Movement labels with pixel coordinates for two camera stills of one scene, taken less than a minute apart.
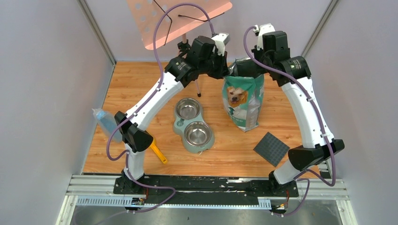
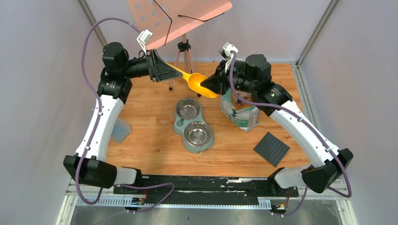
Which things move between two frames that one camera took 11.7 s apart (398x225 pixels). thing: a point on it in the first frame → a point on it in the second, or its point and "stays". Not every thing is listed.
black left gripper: (222, 66) → (154, 66)
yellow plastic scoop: (156, 150) → (194, 81)
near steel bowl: (197, 134) stays
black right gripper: (257, 53) → (217, 82)
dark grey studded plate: (271, 149) stays
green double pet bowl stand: (197, 135) stays
